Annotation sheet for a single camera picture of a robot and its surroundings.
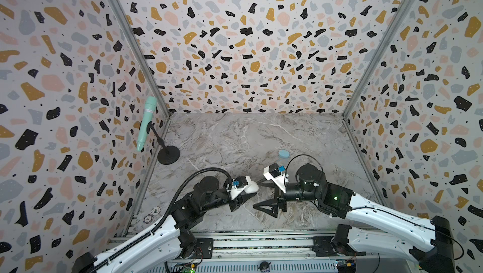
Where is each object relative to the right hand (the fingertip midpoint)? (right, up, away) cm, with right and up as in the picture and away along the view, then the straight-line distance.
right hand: (260, 195), depth 62 cm
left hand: (-1, 0, +7) cm, 7 cm away
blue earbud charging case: (+15, +8, +44) cm, 47 cm away
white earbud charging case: (-3, +1, +5) cm, 6 cm away
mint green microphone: (-45, +32, +16) cm, 58 cm away
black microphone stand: (-48, +8, +38) cm, 62 cm away
